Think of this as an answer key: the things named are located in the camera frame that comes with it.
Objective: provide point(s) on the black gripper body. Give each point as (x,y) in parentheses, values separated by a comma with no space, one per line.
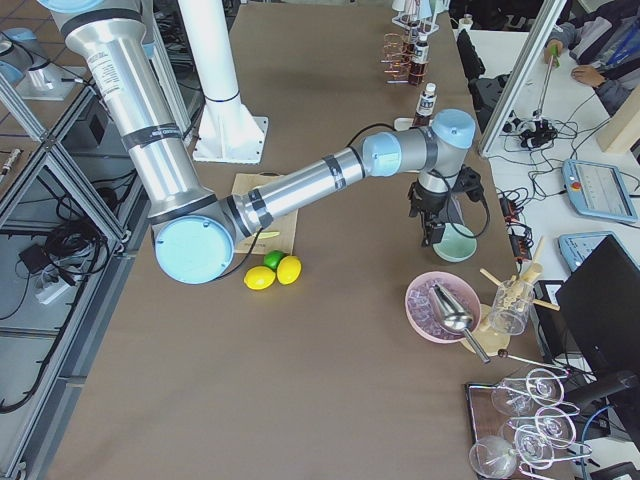
(425,203)

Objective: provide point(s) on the tea bottle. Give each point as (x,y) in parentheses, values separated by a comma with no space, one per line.
(425,106)
(409,41)
(419,60)

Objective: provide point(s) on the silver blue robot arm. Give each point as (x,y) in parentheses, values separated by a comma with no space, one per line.
(195,232)

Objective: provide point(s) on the cream rectangular tray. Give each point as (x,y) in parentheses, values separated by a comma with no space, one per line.
(403,123)

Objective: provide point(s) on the green ceramic bowl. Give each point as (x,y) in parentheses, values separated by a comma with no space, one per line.
(457,244)

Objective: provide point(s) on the metal ice scoop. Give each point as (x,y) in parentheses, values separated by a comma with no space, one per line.
(455,318)

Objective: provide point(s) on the pink bowl with ice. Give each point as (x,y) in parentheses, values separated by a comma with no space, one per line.
(420,311)

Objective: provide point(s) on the clear glass mug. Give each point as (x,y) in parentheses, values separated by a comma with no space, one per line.
(510,309)

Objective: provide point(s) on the wooden mug tree stand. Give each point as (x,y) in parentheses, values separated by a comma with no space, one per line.
(492,341)

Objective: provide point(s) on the blue teach pendant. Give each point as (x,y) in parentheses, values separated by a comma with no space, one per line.
(598,190)
(576,247)

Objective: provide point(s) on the yellow lemon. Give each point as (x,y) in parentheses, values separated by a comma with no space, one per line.
(289,269)
(259,278)

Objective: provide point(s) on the wooden cutting board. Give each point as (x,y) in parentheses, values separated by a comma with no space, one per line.
(244,182)

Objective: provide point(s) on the green lime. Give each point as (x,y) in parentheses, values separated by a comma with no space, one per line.
(273,258)

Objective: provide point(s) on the yellow plastic knife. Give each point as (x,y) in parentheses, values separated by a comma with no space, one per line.
(268,234)

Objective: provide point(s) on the black monitor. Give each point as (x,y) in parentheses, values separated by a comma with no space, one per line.
(600,305)

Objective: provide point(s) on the wine glass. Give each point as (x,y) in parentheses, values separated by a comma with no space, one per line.
(556,426)
(534,449)
(493,457)
(517,396)

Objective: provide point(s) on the person in blue jacket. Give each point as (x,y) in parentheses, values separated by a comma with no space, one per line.
(605,47)

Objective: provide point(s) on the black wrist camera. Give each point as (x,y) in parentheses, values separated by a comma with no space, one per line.
(469,182)

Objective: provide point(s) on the copper wire bottle rack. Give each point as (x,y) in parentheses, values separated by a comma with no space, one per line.
(391,60)

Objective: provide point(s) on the aluminium frame post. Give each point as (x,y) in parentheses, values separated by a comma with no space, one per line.
(533,46)

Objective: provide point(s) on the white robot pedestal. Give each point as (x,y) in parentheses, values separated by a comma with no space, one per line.
(228,132)

